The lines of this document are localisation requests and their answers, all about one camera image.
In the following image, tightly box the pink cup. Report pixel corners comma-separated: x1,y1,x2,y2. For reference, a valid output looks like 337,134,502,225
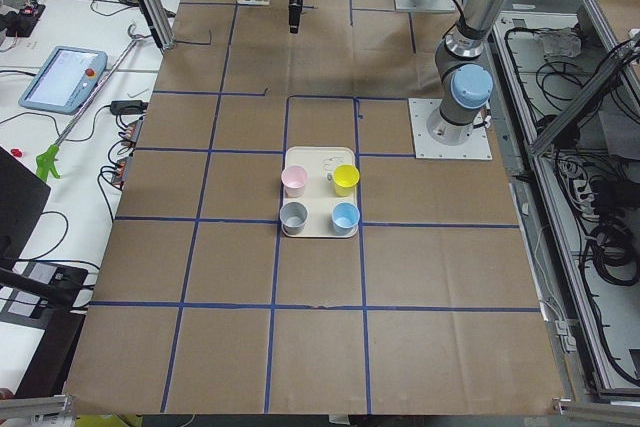
281,165,308,198

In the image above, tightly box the yellow cup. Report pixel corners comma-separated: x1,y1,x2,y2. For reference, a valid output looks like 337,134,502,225
332,164,360,197

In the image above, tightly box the grey cup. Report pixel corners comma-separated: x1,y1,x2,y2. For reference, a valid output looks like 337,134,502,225
279,201,308,236

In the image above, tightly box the light blue cup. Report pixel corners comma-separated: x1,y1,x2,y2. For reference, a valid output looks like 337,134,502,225
331,202,360,236

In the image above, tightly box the cream serving tray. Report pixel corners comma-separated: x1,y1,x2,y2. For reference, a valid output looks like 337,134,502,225
281,146,359,238

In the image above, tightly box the black power adapter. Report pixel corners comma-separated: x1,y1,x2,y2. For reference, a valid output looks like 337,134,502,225
109,100,148,116

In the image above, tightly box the blue teach pendant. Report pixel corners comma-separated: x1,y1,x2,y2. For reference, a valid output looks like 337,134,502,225
18,46,108,114

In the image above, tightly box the black monitor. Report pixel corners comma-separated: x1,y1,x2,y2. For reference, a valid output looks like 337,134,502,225
1,149,50,297

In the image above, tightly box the green handled reacher grabber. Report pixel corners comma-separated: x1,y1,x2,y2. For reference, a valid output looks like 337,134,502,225
34,20,151,181

